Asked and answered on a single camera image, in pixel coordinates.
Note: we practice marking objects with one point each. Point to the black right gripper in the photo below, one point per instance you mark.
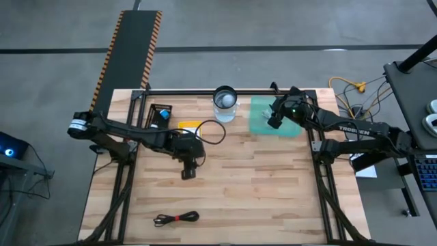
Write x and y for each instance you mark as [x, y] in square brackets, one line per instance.
[295, 107]

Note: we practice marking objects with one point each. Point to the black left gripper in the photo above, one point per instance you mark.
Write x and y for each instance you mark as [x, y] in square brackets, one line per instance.
[187, 147]

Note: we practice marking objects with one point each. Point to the white cardboard box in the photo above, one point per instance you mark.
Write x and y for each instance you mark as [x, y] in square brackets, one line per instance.
[192, 130]

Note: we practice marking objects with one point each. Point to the teal and white charger block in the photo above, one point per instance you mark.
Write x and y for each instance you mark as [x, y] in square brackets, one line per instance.
[165, 115]

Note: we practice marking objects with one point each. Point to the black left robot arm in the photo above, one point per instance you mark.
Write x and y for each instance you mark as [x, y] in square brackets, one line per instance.
[136, 131]

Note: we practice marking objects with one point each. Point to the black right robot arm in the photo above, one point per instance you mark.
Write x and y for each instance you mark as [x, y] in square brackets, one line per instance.
[358, 128]

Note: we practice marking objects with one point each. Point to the yellow plastic bin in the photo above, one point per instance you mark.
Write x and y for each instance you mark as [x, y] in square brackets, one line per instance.
[184, 123]

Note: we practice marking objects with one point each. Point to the teal translucent plastic bin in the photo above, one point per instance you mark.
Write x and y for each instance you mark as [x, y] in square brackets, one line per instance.
[259, 128]

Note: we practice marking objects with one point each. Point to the black rectangular container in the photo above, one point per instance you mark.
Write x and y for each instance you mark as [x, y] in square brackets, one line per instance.
[155, 118]

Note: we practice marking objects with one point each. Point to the tall cylindrical cup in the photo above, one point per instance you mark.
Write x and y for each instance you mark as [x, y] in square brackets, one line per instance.
[225, 115]

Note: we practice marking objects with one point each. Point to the white ball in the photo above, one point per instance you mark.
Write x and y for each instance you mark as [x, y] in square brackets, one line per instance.
[228, 99]

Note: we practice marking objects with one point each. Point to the black mat with striped edges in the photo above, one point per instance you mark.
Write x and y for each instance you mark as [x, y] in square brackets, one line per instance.
[131, 51]

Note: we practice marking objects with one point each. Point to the white paper sheet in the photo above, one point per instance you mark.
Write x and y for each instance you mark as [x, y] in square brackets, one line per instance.
[367, 172]

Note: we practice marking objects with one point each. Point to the black metal pole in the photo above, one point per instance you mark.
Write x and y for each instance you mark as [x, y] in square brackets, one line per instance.
[418, 54]
[375, 160]

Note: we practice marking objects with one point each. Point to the dark grey side table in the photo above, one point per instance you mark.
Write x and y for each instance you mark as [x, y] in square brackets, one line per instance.
[409, 102]

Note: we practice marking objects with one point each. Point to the white grey controller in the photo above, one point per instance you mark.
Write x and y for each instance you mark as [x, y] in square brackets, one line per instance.
[431, 125]
[433, 106]

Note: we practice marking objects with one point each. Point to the black computer keyboard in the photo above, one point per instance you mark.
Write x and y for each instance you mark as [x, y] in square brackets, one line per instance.
[426, 172]

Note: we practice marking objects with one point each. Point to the small caster wheel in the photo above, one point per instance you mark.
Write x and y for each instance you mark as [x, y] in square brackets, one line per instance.
[406, 212]

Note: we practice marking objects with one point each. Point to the dark grey desk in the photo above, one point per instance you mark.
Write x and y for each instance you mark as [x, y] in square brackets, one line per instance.
[20, 165]

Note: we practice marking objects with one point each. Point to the black device with blue light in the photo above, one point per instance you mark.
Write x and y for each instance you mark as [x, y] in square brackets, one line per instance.
[13, 143]

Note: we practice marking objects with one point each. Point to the black aluminium table frame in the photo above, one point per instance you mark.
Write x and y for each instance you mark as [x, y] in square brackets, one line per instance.
[191, 92]

